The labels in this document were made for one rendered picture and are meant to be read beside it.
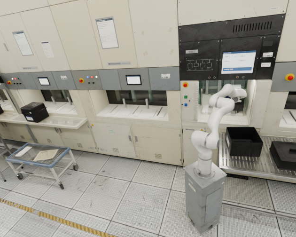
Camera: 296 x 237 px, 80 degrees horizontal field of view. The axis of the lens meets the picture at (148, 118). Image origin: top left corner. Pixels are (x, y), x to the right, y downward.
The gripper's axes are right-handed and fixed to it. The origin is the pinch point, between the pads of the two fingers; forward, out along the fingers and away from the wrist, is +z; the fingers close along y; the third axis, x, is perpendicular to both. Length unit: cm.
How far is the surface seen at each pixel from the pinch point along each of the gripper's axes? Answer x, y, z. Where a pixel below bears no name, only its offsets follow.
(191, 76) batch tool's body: 25, -46, -32
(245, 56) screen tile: 43, 5, -29
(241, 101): -12.9, 7.9, -8.9
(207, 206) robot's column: -75, -15, -113
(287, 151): -34, 46, -65
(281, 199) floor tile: -120, 63, -47
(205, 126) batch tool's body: -38, -30, -31
